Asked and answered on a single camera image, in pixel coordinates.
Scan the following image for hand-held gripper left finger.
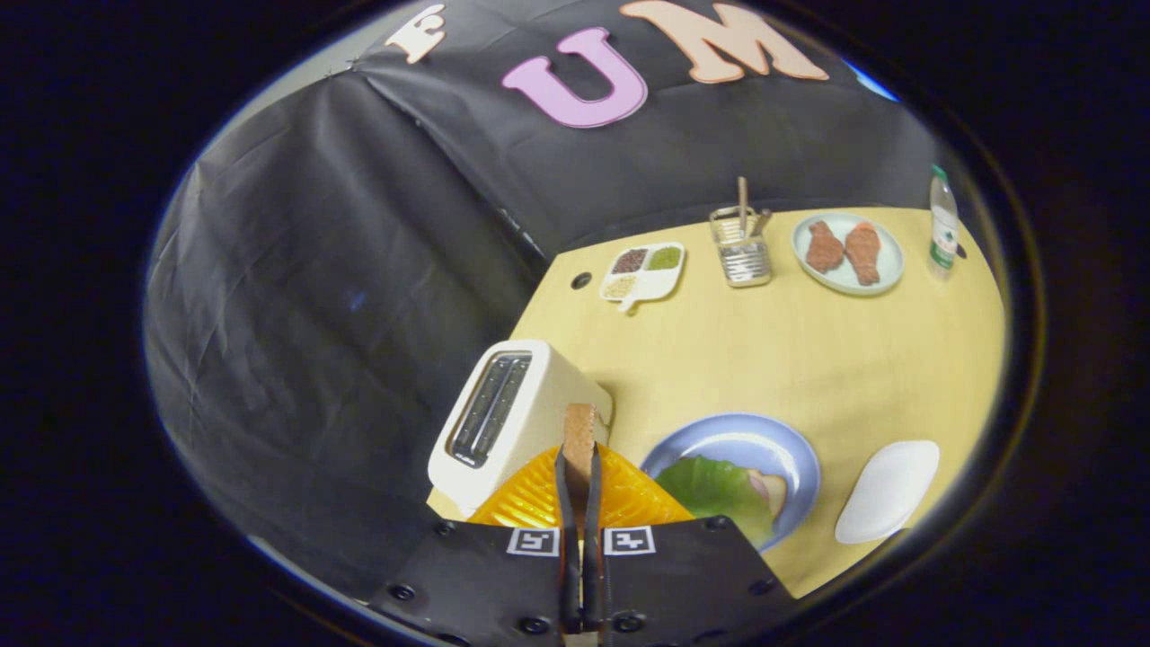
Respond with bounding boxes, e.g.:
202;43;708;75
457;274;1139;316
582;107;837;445
368;445;583;647

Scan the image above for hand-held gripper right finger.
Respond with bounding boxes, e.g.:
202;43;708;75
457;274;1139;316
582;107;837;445
582;442;796;647

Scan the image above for white bread slice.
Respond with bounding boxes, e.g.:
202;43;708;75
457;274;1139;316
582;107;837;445
562;403;597;531
746;467;789;518

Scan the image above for green lettuce leaf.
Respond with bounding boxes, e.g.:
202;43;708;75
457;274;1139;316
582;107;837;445
654;456;775;547

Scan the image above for white toaster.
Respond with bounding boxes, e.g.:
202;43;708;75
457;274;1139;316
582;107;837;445
427;339;614;518

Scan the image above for blue plate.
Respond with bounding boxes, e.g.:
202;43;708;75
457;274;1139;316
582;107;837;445
640;412;822;553

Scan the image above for white divided condiment dish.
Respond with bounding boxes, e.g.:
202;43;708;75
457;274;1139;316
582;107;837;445
599;242;686;314

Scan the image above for white plate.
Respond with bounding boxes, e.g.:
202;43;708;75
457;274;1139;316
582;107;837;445
835;439;941;545

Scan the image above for brown meat patty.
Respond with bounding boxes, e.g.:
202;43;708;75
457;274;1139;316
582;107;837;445
805;221;845;274
845;223;882;287

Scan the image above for pale green plate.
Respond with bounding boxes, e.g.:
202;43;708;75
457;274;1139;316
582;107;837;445
791;212;906;297

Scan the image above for clear plastic water bottle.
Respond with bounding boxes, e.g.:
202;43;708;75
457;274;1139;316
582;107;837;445
928;164;960;281

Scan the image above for wire mesh utensil holder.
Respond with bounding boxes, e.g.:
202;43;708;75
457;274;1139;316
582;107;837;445
709;205;774;288

